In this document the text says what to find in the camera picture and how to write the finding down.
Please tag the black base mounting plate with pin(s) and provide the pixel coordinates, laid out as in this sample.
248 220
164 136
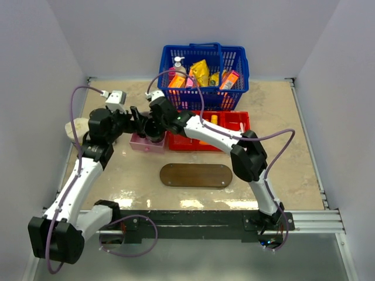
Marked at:
244 225

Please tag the yellow green packet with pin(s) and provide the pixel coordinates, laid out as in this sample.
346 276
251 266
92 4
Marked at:
215 78

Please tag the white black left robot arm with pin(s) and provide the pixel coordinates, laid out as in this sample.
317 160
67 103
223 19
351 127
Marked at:
60 234

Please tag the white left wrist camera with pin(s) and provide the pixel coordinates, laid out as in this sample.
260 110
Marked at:
115 100

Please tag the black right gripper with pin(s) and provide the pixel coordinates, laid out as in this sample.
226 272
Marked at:
165 129

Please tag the orange box in basket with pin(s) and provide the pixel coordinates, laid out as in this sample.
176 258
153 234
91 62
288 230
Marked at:
228 79

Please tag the pink small box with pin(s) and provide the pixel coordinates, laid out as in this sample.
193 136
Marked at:
190 82

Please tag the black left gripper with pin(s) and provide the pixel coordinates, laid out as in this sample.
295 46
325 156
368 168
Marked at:
133 125

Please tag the yellow snack bag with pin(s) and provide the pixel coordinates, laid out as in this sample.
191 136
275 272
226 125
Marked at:
201 72

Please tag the orange carton left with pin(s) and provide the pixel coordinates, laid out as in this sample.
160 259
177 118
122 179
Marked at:
177 82

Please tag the pink drawer box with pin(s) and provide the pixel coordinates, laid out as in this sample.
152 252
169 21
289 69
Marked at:
145 145

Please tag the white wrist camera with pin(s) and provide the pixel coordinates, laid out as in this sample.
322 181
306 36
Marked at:
115 100
152 96

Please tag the cream tissue roll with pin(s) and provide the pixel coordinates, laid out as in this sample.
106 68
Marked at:
81 127

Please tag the dark green mug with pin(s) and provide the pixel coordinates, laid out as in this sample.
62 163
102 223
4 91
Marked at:
152 132

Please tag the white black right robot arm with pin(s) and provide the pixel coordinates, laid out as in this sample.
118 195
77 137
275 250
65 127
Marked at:
248 157

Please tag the blue plastic shopping basket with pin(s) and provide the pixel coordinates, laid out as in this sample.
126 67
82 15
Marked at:
218 58

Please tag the red three-compartment bin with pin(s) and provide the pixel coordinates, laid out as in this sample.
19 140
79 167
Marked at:
228 119

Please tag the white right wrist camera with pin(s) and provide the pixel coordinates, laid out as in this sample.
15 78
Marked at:
152 96

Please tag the aluminium frame rail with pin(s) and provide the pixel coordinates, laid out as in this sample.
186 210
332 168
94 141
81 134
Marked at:
318 222

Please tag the brown wooden oval tray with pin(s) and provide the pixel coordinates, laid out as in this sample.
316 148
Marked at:
196 175

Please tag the white pump lotion bottle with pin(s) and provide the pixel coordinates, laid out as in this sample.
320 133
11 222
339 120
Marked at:
178 67

